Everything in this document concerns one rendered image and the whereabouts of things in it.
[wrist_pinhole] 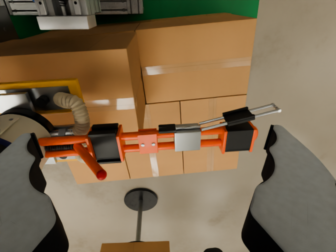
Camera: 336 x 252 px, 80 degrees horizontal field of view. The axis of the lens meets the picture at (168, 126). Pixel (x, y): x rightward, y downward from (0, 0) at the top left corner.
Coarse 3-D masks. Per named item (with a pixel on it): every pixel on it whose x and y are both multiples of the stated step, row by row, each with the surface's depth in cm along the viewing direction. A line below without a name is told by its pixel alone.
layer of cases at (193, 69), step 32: (64, 32) 115; (96, 32) 101; (160, 32) 99; (192, 32) 100; (224, 32) 101; (160, 64) 107; (192, 64) 108; (224, 64) 109; (160, 96) 117; (192, 96) 118; (224, 96) 119; (96, 160) 139; (128, 160) 141; (160, 160) 142; (192, 160) 144; (224, 160) 146
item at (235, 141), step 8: (224, 128) 53; (232, 128) 52; (240, 128) 52; (248, 128) 52; (224, 136) 52; (232, 136) 52; (240, 136) 52; (248, 136) 53; (224, 144) 54; (232, 144) 54; (240, 144) 54; (248, 144) 54
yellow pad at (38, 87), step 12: (0, 84) 55; (12, 84) 56; (24, 84) 56; (36, 84) 56; (48, 84) 56; (60, 84) 56; (72, 84) 56; (36, 96) 57; (48, 96) 57; (0, 108) 58; (36, 108) 59; (48, 108) 59; (60, 108) 60
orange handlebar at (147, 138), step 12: (132, 132) 53; (144, 132) 53; (156, 132) 53; (204, 132) 53; (216, 132) 53; (48, 144) 52; (60, 144) 53; (132, 144) 55; (144, 144) 53; (156, 144) 54; (168, 144) 55; (204, 144) 55; (216, 144) 55; (48, 156) 54; (60, 156) 55
